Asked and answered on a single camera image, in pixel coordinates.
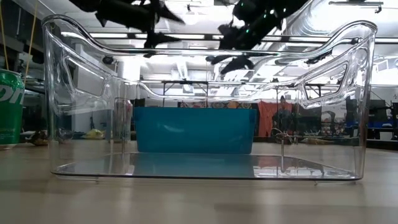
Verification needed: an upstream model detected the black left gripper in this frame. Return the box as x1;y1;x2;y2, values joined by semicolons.
93;0;187;49

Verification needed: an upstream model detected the person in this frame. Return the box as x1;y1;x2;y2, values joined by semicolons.
272;95;295;138

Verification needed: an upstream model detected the yellow hanging strap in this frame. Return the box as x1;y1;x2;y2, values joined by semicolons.
0;0;10;71
23;0;40;85

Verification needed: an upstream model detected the black aluminium table frame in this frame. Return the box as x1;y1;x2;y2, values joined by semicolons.
292;136;398;151

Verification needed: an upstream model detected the yellow purple candy bag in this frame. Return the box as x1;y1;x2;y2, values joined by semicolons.
300;137;335;146

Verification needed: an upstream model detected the blue background table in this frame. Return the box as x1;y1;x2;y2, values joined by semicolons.
368;119;398;130

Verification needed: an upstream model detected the brown red candy bar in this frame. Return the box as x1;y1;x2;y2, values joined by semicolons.
26;130;49;147

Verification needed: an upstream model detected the clear plastic bin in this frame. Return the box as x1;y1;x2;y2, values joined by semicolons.
42;14;379;183

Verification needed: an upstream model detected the blue plastic bin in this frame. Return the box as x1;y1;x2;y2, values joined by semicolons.
132;106;258;156

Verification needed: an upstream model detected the orange cloth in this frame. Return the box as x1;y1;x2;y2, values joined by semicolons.
257;101;293;138

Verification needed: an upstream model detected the black background table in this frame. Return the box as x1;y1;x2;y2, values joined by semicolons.
160;80;210;108

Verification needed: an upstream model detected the long ceiling light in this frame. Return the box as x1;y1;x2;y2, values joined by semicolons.
88;30;398;44

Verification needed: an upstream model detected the green soda can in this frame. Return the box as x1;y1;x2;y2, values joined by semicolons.
0;68;25;150

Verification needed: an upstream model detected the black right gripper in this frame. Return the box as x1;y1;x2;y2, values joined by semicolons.
210;0;309;75

